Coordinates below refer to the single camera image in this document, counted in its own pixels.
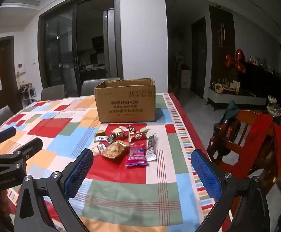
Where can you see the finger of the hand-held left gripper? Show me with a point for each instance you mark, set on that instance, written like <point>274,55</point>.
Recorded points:
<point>6,134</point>
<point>30,146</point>

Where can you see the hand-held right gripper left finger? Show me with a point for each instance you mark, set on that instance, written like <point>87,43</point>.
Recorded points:
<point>78,171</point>

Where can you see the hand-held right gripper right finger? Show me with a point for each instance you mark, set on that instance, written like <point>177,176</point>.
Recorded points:
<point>205,176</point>

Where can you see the white gold-ended candy packet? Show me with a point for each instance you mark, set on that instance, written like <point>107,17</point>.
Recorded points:
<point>99,148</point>

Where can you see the brown cardboard box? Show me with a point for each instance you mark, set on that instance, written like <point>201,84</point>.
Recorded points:
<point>124,106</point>

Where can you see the grey upholstered chair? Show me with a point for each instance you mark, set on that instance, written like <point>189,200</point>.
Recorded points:
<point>1,117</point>
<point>53,92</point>
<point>88,87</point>

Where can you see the colourful patchwork tablecloth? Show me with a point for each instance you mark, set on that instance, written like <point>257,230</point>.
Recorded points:
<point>58,125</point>

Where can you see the orange chip bag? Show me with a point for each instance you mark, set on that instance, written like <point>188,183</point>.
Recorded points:
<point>114,151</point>

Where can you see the small yellow snack packet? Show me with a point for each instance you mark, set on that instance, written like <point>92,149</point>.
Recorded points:
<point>99,132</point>

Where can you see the shoe rack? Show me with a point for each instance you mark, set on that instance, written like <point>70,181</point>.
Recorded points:
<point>26,94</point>

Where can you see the dark bag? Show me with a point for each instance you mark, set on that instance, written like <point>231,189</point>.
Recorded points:
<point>224,135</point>

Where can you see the dark green snack packet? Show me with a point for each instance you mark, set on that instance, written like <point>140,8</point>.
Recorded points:
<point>110,139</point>

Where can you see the pink red snack packet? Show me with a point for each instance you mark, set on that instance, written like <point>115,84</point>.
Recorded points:
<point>136,158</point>

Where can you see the white red snack packet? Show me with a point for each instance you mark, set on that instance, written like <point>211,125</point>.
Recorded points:
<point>121,128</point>

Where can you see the white black stick packet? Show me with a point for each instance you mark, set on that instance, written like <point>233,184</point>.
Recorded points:
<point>152,147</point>

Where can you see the dark green cloth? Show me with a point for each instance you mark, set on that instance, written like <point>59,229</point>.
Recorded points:
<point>231,110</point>

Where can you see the brown wooden chair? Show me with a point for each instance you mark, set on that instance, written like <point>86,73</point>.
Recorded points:
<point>245,116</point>

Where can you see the red cloth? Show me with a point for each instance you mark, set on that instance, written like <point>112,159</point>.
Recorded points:
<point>266,135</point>

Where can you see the pale green candy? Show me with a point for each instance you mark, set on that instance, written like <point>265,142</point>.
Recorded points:
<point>143,130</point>

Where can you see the white low sideboard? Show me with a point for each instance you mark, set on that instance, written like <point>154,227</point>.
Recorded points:
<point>227,99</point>

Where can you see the dark wooden door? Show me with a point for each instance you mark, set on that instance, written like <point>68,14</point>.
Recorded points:
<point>8,53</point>

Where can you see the yellow round basket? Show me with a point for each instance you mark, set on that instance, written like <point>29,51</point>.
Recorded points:
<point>218,88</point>

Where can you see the dark-framed sliding glass door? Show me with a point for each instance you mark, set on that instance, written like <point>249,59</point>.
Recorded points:
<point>58,53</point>

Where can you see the white carton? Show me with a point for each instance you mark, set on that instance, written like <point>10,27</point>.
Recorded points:
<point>186,79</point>

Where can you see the white lotus ornament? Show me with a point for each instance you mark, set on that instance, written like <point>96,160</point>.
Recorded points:
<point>273,101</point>

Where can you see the red foil balloon bunch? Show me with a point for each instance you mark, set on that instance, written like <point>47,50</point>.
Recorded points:
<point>237,62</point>

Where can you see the dark interior door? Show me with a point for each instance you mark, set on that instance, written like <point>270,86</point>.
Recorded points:
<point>198,58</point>

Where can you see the tall dark cabinet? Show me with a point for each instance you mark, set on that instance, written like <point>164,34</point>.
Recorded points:
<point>227,29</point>

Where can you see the white wall intercom panel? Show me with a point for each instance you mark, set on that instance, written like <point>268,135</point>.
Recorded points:
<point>21,68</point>

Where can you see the dark wall unit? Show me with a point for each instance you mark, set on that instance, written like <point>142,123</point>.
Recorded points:
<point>259,82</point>

